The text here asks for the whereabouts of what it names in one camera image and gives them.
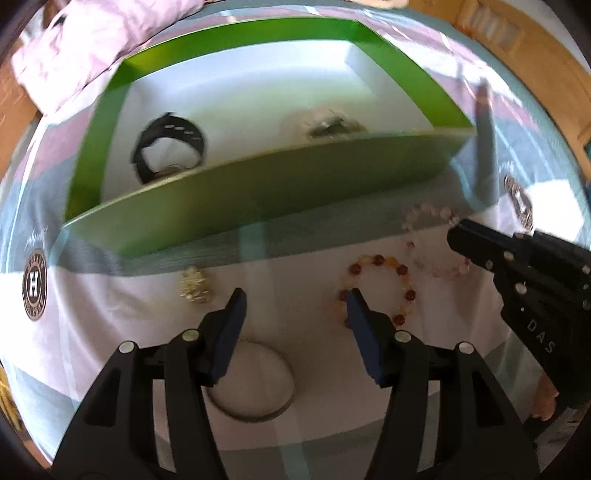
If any pink pillow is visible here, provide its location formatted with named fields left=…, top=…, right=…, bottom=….
left=9, top=0, right=206, bottom=117

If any yellow crystal bracelet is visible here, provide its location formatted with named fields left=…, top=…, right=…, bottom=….
left=179, top=266, right=214, bottom=305

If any pale green bangle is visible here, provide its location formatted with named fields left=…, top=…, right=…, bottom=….
left=205, top=339, right=297, bottom=424

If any cream wrist watch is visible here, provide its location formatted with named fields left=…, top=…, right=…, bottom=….
left=281, top=106, right=370, bottom=142

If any plaid bedsheet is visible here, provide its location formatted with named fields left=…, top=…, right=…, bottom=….
left=0, top=0, right=591, bottom=480

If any person's right hand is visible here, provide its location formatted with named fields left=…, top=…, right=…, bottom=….
left=536, top=370, right=563, bottom=417

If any wooden bed rail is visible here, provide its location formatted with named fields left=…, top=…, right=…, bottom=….
left=431, top=0, right=591, bottom=164

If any pink bead bracelet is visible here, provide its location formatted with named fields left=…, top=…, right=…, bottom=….
left=402, top=203, right=462, bottom=234
left=409, top=240, right=472, bottom=279

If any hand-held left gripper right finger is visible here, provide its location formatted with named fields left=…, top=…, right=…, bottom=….
left=345, top=287, right=541, bottom=480

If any black wrist watch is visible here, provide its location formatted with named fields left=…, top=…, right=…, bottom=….
left=130, top=112, right=207, bottom=185

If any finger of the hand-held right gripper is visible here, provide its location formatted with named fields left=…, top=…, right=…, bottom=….
left=446, top=218, right=516, bottom=274

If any green cardboard box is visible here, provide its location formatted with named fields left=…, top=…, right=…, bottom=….
left=62, top=17, right=477, bottom=260

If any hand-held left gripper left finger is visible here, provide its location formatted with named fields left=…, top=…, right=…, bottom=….
left=53, top=287, right=249, bottom=480

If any amber bead bracelet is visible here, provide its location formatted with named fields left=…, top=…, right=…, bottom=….
left=337, top=254, right=417, bottom=329

